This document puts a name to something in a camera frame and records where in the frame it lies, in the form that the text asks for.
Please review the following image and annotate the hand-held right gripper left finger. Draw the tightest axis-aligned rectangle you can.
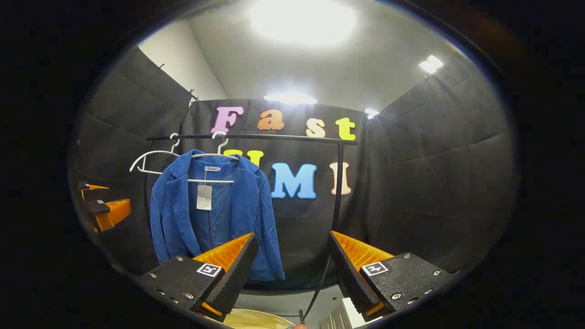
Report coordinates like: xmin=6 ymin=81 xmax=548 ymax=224
xmin=137 ymin=232 xmax=259 ymax=323

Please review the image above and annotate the blue corduroy jacket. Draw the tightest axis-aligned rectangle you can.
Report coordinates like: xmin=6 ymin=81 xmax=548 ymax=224
xmin=150 ymin=149 xmax=285 ymax=281

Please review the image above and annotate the black metal clothes rack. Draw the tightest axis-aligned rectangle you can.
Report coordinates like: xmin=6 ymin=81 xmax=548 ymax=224
xmin=144 ymin=133 xmax=358 ymax=323

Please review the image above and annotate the white plastic hanger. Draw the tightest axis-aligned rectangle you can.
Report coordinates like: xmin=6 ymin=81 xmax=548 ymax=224
xmin=187 ymin=132 xmax=240 ymax=184
xmin=129 ymin=133 xmax=181 ymax=175

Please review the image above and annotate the beige fabric laundry hamper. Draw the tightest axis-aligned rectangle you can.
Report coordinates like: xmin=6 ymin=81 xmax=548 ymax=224
xmin=219 ymin=308 xmax=298 ymax=329

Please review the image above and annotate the large ceiling light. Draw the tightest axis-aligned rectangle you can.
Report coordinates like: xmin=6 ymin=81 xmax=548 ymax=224
xmin=249 ymin=0 xmax=357 ymax=46

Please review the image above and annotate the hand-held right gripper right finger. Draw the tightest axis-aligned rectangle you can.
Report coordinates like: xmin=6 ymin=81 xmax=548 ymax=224
xmin=328 ymin=231 xmax=457 ymax=322

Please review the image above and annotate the strip ceiling light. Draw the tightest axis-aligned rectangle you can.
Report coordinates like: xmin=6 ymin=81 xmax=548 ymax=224
xmin=264 ymin=94 xmax=318 ymax=105

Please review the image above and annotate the white cabinet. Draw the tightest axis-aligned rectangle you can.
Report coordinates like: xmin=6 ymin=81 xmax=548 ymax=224
xmin=319 ymin=297 xmax=382 ymax=329

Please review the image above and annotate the black backdrop cloth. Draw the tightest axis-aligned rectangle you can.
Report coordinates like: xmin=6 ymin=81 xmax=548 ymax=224
xmin=71 ymin=46 xmax=519 ymax=293

